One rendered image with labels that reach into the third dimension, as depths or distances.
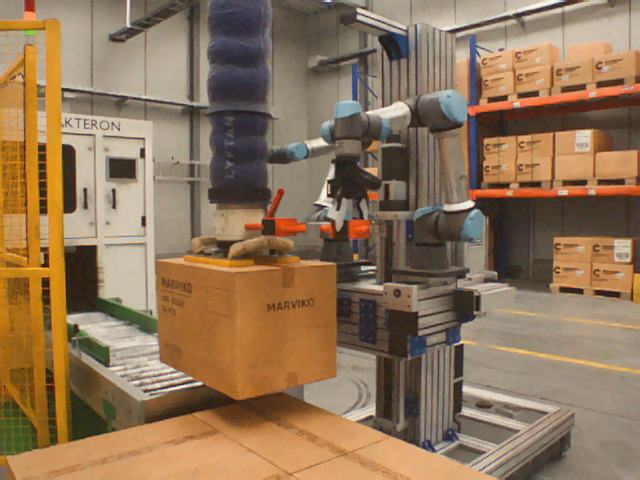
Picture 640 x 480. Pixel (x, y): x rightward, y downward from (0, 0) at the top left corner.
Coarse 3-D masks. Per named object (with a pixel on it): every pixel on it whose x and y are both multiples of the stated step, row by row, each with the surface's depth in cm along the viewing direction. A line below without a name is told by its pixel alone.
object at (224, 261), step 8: (184, 256) 206; (192, 256) 203; (200, 256) 199; (208, 256) 196; (216, 256) 196; (224, 256) 190; (216, 264) 187; (224, 264) 183; (232, 264) 181; (240, 264) 183; (248, 264) 185
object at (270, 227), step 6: (264, 222) 181; (270, 222) 178; (276, 222) 177; (282, 222) 179; (288, 222) 180; (294, 222) 182; (264, 228) 183; (270, 228) 180; (276, 228) 178; (264, 234) 182; (270, 234) 179; (276, 234) 178; (282, 234) 179; (288, 234) 181; (294, 234) 182
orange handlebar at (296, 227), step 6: (246, 228) 194; (252, 228) 191; (258, 228) 188; (282, 228) 177; (288, 228) 174; (294, 228) 172; (300, 228) 169; (324, 228) 161; (360, 228) 151; (366, 228) 152
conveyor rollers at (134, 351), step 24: (96, 312) 390; (96, 336) 313; (120, 336) 313; (144, 336) 315; (96, 360) 262; (120, 360) 267; (144, 360) 266; (144, 384) 229; (168, 384) 227; (192, 384) 226
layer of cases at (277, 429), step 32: (192, 416) 191; (224, 416) 192; (256, 416) 192; (288, 416) 192; (320, 416) 192; (64, 448) 163; (96, 448) 163; (128, 448) 164; (160, 448) 164; (192, 448) 165; (224, 448) 165; (256, 448) 165; (288, 448) 165; (320, 448) 165; (352, 448) 165; (384, 448) 165; (416, 448) 165
